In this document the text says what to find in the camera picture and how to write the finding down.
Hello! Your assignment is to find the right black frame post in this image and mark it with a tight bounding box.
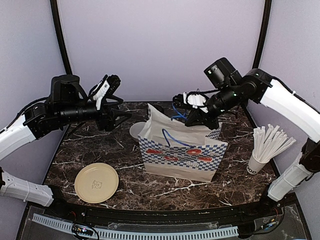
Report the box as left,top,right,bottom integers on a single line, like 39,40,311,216
252,0,272,69

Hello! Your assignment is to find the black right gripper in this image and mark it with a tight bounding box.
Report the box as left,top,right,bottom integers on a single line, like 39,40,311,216
184,82,242,131

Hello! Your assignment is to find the black front table rail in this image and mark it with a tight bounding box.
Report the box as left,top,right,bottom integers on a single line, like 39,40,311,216
21,193,296,227

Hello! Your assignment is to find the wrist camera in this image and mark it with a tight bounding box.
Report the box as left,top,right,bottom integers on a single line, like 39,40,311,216
172,92,208,113
88,74,121,111

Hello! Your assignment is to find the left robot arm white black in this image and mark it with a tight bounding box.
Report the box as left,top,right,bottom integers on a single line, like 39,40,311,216
0,74,132,218

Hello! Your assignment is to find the black frame post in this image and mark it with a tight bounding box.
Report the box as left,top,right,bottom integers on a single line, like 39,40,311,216
252,0,272,69
50,0,73,74

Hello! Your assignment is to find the left black frame post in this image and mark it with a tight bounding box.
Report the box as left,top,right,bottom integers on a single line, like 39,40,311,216
50,0,73,74

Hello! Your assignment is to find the white perforated cable duct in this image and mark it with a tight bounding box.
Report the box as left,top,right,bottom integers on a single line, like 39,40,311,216
31,212,239,240

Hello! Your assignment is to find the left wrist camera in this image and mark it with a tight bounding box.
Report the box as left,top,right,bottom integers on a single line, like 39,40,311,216
88,74,121,111

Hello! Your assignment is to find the black plastic cup lid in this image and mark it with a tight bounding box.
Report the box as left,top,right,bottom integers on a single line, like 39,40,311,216
155,105,164,113

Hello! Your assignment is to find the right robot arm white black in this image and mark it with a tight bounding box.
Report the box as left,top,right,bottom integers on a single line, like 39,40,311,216
182,57,320,217

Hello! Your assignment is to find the white cup holding straws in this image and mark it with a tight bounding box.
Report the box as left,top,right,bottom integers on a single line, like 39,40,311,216
246,151,267,175

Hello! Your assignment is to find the white ceramic bowl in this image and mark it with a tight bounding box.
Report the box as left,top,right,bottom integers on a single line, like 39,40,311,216
129,122,146,141

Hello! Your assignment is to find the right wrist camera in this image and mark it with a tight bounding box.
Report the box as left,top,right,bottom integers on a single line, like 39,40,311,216
172,92,208,113

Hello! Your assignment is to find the paper wrapped straws bundle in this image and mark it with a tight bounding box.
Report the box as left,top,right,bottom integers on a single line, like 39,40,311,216
252,124,296,164

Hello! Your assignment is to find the blue checkered paper bag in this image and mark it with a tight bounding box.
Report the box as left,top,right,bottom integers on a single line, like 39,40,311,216
137,104,228,182

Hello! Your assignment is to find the cream yellow plate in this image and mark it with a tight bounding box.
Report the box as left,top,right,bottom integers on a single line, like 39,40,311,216
74,162,119,204

